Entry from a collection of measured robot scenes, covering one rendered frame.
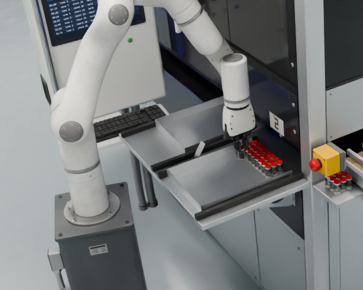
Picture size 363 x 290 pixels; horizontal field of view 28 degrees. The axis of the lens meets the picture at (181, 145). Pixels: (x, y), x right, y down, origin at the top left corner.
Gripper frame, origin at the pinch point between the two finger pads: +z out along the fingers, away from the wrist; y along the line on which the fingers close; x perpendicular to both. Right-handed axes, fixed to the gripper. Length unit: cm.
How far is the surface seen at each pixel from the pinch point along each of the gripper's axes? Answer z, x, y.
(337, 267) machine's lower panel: 53, 18, -25
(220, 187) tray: 12.1, 2.1, 10.5
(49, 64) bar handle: -13, -79, 40
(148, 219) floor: 100, -108, 3
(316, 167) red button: 0.6, 25.2, -12.1
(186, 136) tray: 12.1, -34.8, 4.7
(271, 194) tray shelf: 12.4, 15.0, -1.4
